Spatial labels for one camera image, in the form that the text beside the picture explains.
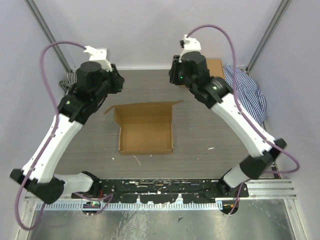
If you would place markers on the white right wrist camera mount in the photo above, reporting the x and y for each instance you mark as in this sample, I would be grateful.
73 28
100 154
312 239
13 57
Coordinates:
189 44

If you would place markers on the aluminium frame rail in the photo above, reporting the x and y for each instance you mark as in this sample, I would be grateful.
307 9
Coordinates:
271 189

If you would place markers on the closed brown cardboard box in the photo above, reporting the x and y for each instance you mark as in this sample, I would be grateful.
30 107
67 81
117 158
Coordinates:
215 68

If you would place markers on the blue white striped cloth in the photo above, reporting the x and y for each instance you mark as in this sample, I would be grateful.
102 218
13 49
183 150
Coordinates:
250 96

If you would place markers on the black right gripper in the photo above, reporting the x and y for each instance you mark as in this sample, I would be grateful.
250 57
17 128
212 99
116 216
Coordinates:
175 65

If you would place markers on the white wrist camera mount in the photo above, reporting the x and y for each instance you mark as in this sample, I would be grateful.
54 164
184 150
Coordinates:
189 44
99 55

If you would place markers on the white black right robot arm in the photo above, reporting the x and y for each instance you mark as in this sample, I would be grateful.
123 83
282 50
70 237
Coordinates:
216 94

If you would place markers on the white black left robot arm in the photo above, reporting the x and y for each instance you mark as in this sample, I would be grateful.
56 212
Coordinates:
94 82

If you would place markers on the slotted grey cable duct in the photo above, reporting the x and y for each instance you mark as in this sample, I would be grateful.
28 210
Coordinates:
74 205

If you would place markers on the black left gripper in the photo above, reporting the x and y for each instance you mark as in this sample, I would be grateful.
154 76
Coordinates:
119 80

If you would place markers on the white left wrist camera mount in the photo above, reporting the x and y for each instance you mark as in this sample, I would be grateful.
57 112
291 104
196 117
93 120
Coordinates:
99 55

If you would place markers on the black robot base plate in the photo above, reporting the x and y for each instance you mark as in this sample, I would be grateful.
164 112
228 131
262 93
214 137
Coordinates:
160 191

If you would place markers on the black white striped cloth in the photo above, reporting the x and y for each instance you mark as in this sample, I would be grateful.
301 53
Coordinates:
67 83

